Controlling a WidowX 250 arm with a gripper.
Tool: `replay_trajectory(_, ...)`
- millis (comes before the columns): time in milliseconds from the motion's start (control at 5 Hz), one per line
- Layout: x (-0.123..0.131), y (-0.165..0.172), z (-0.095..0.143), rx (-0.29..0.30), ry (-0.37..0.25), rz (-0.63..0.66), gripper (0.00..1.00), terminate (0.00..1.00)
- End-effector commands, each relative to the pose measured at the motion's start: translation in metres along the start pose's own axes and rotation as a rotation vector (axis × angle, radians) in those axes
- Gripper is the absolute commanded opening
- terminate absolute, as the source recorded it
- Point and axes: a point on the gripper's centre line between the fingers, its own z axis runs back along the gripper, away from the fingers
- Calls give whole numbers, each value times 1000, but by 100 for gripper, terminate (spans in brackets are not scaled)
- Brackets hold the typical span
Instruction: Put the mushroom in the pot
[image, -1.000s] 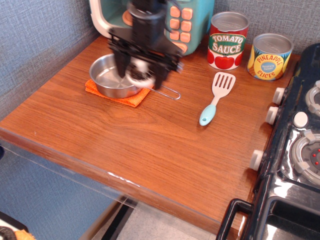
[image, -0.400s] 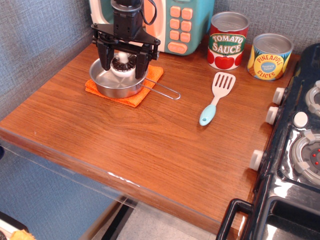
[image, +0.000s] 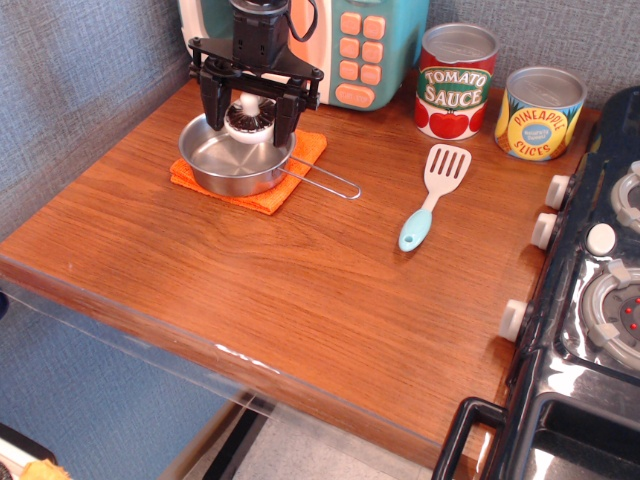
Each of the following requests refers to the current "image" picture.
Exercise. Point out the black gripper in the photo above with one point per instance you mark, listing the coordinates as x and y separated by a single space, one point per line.
256 60

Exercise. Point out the white toy mushroom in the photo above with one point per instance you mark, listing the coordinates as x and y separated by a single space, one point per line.
251 119

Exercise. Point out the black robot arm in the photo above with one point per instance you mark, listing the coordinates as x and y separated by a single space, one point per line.
260 4

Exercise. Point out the orange rag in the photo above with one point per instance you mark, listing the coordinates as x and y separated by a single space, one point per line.
311 148

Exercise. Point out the teal toy microwave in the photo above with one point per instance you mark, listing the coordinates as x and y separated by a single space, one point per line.
364 48

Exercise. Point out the tomato sauce can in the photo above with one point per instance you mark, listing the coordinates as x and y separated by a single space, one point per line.
455 73

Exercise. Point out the pineapple slices can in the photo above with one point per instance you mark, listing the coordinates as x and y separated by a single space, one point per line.
539 112

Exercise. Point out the orange and black object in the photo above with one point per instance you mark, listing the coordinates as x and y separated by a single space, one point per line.
23 458

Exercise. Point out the black toy stove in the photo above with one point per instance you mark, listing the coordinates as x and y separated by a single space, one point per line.
572 410

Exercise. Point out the silver pot with wire handle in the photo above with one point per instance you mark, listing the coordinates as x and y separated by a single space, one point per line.
222 165

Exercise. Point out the white spatula teal handle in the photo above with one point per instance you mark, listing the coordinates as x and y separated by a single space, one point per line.
445 168

